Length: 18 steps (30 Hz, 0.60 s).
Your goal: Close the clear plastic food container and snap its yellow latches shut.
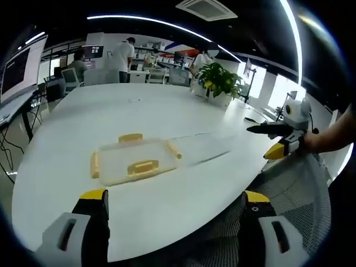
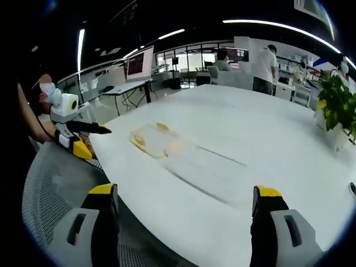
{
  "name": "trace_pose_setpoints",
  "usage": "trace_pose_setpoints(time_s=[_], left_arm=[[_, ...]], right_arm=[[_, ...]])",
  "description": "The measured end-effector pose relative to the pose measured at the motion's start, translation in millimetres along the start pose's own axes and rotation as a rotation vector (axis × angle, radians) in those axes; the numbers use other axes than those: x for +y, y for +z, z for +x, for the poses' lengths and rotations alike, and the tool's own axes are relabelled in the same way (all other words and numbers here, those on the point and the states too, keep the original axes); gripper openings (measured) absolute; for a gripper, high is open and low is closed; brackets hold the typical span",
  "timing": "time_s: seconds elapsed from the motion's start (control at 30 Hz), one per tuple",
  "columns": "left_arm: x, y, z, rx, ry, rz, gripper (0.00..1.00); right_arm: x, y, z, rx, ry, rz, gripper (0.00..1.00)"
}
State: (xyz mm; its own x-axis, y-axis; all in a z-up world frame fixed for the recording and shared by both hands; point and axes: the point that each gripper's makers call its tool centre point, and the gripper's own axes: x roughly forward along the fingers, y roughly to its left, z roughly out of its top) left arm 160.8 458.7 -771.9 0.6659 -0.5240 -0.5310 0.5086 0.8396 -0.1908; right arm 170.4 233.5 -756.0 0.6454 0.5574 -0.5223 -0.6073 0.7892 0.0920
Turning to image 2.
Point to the short ceiling light strip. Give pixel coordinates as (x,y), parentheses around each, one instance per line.
(81,50)
(172,34)

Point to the grey mesh office chair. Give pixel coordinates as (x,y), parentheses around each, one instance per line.
(55,178)

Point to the white computer monitor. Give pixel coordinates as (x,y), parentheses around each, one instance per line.
(139,64)

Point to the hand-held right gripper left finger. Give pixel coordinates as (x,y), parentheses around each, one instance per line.
(91,222)

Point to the white shelving with boxes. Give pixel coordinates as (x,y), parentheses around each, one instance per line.
(292,62)

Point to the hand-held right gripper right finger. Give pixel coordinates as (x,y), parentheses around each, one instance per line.
(275,222)

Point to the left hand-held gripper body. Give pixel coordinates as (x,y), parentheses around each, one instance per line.
(66,108)

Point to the clear tray with yellow corners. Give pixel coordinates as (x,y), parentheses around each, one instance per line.
(155,139)

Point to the red wall screen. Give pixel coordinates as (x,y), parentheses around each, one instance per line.
(239,55)

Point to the green potted plant white pot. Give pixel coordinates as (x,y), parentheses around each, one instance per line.
(338,105)

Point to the small black object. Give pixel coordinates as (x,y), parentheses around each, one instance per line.
(353,189)

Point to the white desk with black legs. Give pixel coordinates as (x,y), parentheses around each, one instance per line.
(128,87)

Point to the long curved ceiling light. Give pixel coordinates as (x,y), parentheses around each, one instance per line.
(283,27)

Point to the white counter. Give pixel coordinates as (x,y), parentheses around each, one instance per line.
(236,80)

